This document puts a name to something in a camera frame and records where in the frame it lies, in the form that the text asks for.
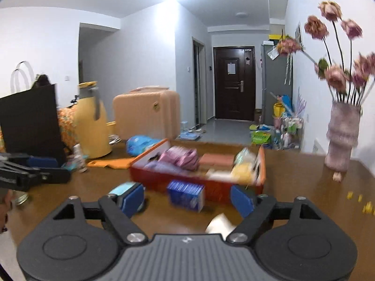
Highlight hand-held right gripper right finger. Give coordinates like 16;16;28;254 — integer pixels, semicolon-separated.
227;184;323;245

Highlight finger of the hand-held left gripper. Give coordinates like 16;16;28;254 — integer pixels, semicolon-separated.
0;152;63;169
0;164;71;192

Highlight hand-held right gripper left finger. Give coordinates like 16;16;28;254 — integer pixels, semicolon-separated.
53;183;148;245

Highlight orange-edged cardboard box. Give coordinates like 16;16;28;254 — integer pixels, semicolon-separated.
129;139;266;204

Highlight yellow soft item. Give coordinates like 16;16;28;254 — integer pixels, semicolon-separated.
231;148;259;185

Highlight purple knitted cloth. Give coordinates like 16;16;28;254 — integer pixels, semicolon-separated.
143;161;182;177

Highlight brick red cloth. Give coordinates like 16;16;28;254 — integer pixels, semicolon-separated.
199;153;235;170

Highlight person's left hand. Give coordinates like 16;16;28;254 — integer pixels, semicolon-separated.
0;190;16;235

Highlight white paper piece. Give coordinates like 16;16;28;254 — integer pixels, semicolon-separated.
205;213;236;236

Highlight small white bottle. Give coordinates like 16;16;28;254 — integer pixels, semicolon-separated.
72;143;88;173

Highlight orange floral cloth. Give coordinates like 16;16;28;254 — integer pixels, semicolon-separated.
57;105;78;150

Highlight black paper bag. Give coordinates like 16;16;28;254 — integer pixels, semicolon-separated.
0;61;67;164

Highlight blue tissue box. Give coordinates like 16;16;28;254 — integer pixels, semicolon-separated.
167;180;206;213

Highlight blue tissue pack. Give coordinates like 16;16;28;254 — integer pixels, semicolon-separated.
127;135;161;156

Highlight yellow thermos jug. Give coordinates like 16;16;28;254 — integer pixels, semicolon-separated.
73;81;113;159

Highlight pink fluffy towel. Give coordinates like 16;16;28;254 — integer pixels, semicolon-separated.
158;146;200;172

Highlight green plastic bag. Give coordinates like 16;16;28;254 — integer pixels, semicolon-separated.
251;130;271;145

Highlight pink ribbed suitcase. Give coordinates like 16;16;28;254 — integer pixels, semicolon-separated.
113;86;180;141

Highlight pet water dispenser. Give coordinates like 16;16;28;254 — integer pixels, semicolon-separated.
179;121;200;140

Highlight white sign board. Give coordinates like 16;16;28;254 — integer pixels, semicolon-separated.
313;139;327;155

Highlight dark brown entrance door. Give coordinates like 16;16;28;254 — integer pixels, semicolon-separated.
213;46;256;121

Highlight purple paper ornament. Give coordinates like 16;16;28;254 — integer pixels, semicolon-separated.
296;88;307;118

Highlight pale purple ribbed vase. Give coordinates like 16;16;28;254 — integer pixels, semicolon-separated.
325;101;361;172

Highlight grey interior door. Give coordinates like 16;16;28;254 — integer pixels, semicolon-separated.
192;37;207;126

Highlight grey refrigerator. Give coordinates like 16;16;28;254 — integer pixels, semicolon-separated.
261;43;293;123

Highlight dried pink flowers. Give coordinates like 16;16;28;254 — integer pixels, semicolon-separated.
275;0;375;106

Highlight orange leather strap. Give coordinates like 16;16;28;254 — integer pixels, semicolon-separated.
87;157;136;170

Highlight wire storage cart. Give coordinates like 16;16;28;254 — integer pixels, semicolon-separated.
272;115;304;150

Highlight framed wall picture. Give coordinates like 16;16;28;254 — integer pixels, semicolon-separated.
295;21;304;50

